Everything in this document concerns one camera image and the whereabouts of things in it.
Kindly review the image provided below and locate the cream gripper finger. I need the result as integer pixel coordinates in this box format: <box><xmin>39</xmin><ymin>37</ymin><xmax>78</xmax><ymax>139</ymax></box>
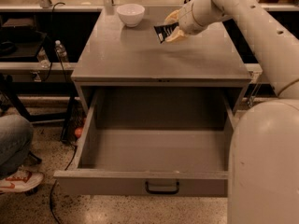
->
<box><xmin>165</xmin><ymin>26</ymin><xmax>186</xmax><ymax>43</ymax></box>
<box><xmin>164</xmin><ymin>9</ymin><xmax>179</xmax><ymax>25</ymax></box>

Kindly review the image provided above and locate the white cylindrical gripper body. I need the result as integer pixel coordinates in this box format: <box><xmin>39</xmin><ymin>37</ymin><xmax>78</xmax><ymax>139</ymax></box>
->
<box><xmin>178</xmin><ymin>0</ymin><xmax>231</xmax><ymax>35</ymax></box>

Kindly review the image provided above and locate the dark blue snack bar wrapper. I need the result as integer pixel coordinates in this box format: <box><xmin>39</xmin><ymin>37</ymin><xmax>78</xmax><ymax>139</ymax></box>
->
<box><xmin>154</xmin><ymin>22</ymin><xmax>178</xmax><ymax>43</ymax></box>

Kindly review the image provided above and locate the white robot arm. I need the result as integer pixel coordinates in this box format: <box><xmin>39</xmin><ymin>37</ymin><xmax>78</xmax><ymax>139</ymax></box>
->
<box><xmin>165</xmin><ymin>0</ymin><xmax>299</xmax><ymax>224</ymax></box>

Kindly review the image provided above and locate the grey open drawer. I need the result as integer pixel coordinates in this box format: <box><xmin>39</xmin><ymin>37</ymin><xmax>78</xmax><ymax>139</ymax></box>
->
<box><xmin>55</xmin><ymin>87</ymin><xmax>233</xmax><ymax>197</ymax></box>

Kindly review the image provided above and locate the white ceramic bowl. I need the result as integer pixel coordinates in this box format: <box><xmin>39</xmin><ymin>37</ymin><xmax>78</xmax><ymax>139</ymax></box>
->
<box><xmin>117</xmin><ymin>4</ymin><xmax>145</xmax><ymax>27</ymax></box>

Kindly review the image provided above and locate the grey metal cabinet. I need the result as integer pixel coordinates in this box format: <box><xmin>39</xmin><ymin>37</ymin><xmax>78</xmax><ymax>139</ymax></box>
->
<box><xmin>72</xmin><ymin>7</ymin><xmax>250</xmax><ymax>110</ymax></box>

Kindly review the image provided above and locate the clear plastic water bottle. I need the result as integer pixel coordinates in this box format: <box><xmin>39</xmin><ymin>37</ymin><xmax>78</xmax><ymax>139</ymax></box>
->
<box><xmin>55</xmin><ymin>40</ymin><xmax>69</xmax><ymax>63</ymax></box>

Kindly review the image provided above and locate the black side table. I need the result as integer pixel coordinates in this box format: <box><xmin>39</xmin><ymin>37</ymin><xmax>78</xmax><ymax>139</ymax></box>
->
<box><xmin>0</xmin><ymin>16</ymin><xmax>78</xmax><ymax>142</ymax></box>

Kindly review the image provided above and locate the orange ball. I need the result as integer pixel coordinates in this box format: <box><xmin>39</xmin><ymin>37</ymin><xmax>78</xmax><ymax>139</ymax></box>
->
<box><xmin>74</xmin><ymin>127</ymin><xmax>83</xmax><ymax>138</ymax></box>

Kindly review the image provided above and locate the person's leg in jeans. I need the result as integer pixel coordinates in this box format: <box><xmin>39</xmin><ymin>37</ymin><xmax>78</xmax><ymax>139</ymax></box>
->
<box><xmin>0</xmin><ymin>115</ymin><xmax>34</xmax><ymax>179</ymax></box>

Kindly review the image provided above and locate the white and orange sneaker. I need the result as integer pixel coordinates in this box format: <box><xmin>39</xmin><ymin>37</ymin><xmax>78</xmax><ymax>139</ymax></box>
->
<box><xmin>0</xmin><ymin>170</ymin><xmax>44</xmax><ymax>193</ymax></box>

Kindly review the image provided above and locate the black floor cable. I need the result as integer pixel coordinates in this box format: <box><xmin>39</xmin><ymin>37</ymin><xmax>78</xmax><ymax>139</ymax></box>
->
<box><xmin>49</xmin><ymin>145</ymin><xmax>78</xmax><ymax>224</ymax></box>

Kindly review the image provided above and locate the black drawer handle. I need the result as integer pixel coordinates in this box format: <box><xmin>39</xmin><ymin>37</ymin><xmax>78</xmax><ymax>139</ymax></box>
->
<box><xmin>145</xmin><ymin>181</ymin><xmax>180</xmax><ymax>195</ymax></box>

